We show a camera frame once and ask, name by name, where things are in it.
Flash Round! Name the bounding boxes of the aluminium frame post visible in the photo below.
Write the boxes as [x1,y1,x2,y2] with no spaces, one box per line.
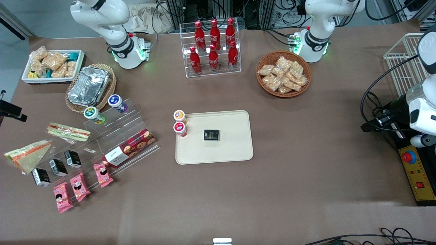
[390,0,436,33]

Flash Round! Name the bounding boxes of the small black carton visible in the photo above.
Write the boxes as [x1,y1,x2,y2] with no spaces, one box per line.
[49,159,68,177]
[64,150,82,168]
[31,168,51,187]

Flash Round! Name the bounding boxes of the wrapped green ham sandwich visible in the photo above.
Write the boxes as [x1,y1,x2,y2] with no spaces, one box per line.
[46,122,91,142]

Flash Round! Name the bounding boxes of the black floor cables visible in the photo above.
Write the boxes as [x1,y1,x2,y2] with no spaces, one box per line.
[302,227,436,245]

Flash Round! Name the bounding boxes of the red cola bottle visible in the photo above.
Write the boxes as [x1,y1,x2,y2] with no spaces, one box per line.
[208,44,220,72]
[189,46,202,75]
[228,41,239,70]
[194,20,206,52]
[225,18,236,48]
[210,19,221,51]

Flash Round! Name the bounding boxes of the cup with green lid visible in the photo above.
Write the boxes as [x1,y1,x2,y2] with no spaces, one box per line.
[83,106,106,125]

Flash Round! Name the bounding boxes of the white wire basket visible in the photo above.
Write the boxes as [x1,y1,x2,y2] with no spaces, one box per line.
[383,33,427,98]

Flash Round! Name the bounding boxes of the black arm base cables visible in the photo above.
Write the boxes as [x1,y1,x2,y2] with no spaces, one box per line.
[262,28,301,47]

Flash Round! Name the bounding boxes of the aluminium foil container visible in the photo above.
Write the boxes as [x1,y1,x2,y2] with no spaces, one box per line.
[67,66,110,107]

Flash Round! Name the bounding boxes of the crumpled beige cloth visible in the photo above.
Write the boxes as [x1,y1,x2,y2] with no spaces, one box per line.
[129,3,178,35]

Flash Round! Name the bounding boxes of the orange triangle sandwich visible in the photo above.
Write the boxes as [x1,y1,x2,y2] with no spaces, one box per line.
[4,140,52,175]

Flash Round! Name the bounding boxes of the black machine cable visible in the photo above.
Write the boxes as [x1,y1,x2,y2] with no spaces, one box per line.
[360,54,421,134]

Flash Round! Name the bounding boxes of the grey metal frame bar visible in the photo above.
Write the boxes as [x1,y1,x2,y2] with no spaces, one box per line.
[0,3,37,37]

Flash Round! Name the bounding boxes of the white rectangular bin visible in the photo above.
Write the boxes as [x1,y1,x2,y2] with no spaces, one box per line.
[21,50,85,85]

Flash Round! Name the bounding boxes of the clear acrylic bottle rack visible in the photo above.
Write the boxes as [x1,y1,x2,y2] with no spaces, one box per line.
[179,21,242,79]

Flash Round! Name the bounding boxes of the cup with red lid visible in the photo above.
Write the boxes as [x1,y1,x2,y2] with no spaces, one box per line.
[173,122,188,138]

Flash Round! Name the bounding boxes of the oval wicker basket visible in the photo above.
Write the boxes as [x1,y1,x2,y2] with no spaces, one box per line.
[65,63,117,114]

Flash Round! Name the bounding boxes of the pink snack packet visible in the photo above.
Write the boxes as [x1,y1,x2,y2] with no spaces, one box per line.
[93,162,114,188]
[53,182,74,214]
[70,172,91,202]

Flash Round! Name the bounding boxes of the black metal bar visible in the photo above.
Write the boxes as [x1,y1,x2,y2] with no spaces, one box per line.
[0,17,27,41]

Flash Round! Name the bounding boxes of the yellow emergency stop box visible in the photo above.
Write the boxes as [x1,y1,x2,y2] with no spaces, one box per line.
[398,144,436,202]

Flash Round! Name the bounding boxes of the clear acrylic stepped display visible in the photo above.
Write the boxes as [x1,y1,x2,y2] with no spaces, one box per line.
[22,98,161,178]

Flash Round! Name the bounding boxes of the white and black machine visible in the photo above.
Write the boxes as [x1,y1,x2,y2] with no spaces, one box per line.
[360,23,436,149]

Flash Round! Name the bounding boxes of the beige plastic tray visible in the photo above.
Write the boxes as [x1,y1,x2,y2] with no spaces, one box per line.
[175,110,254,165]

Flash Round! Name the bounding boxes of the cup with blue lid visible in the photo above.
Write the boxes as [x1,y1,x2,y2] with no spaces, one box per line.
[108,94,128,113]

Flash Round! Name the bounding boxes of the red cookie box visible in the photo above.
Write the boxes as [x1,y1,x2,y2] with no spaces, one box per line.
[102,128,157,168]

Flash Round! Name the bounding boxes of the round brown wicker basket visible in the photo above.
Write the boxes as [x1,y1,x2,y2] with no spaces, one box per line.
[256,50,312,99]

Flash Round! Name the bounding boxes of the black equipment rack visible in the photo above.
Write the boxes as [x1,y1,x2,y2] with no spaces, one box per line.
[156,0,309,30]

